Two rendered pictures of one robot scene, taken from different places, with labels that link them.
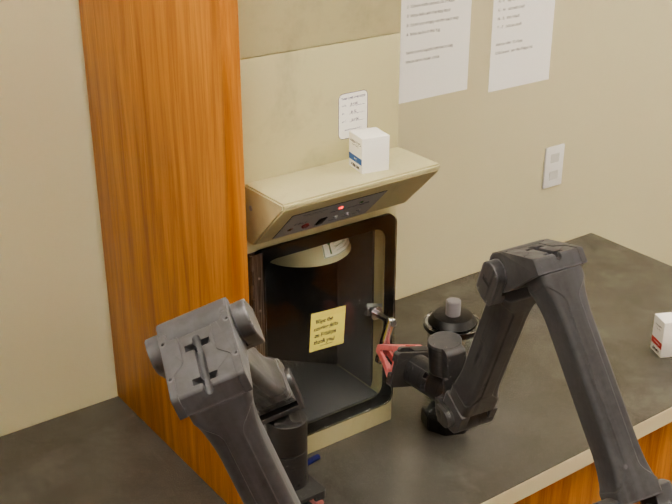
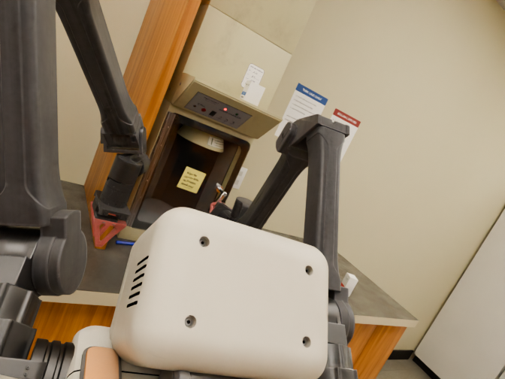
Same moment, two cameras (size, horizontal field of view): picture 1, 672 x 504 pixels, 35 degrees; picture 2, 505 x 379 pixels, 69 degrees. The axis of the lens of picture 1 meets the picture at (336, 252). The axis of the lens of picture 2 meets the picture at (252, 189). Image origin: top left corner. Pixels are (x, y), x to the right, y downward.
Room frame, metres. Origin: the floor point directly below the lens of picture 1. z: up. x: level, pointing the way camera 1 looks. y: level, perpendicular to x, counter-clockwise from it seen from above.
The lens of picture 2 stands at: (0.49, -0.22, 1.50)
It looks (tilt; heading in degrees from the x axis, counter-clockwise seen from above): 12 degrees down; 2
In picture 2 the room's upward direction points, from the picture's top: 25 degrees clockwise
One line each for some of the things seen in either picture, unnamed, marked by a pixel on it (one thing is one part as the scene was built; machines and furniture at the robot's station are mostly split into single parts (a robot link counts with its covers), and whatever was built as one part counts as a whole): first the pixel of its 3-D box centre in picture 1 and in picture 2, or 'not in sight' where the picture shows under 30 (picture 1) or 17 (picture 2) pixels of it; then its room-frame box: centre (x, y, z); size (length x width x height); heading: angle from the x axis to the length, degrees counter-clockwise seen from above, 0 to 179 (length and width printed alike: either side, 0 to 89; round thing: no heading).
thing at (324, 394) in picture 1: (327, 333); (190, 183); (1.67, 0.02, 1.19); 0.30 x 0.01 x 0.40; 126
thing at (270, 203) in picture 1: (344, 201); (228, 110); (1.63, -0.01, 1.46); 0.32 x 0.12 x 0.10; 126
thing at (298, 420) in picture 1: (286, 430); (126, 168); (1.24, 0.07, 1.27); 0.07 x 0.06 x 0.07; 9
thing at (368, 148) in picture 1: (369, 150); (252, 92); (1.66, -0.05, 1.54); 0.05 x 0.05 x 0.06; 25
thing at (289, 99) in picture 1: (285, 240); (194, 135); (1.78, 0.09, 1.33); 0.32 x 0.25 x 0.77; 126
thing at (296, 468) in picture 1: (287, 469); (116, 194); (1.24, 0.07, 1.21); 0.10 x 0.07 x 0.07; 36
